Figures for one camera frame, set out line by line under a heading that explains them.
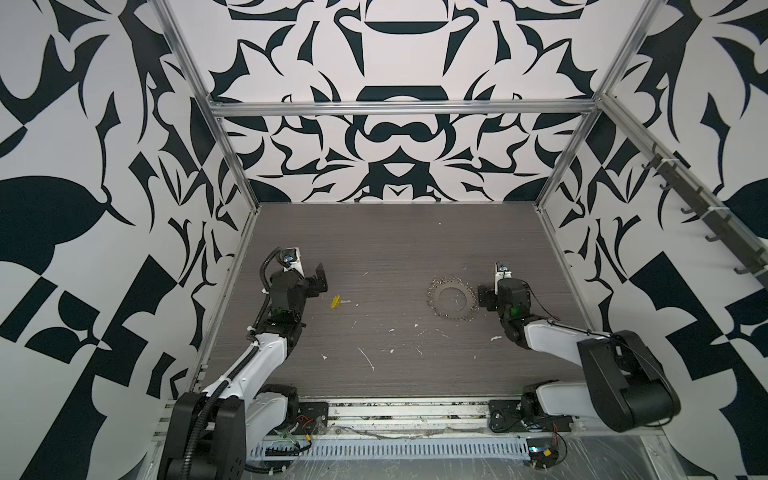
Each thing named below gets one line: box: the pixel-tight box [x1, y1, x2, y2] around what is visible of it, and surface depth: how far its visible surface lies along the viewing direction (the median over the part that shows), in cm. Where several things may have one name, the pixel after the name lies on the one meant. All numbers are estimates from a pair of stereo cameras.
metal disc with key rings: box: [427, 276, 479, 321], surface depth 97 cm
